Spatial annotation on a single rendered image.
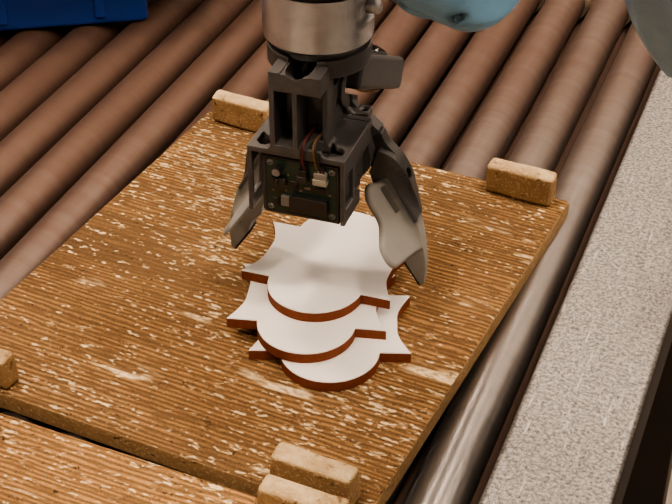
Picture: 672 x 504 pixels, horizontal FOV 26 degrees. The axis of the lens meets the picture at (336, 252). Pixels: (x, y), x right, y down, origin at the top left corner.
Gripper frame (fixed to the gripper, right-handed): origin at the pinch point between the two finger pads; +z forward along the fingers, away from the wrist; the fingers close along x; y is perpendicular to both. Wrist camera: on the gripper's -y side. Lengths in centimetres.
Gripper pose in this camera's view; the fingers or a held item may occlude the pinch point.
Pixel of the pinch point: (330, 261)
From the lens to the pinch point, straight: 111.2
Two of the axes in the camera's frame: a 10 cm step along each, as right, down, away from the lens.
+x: 9.5, 1.9, -2.6
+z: 0.0, 8.1, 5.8
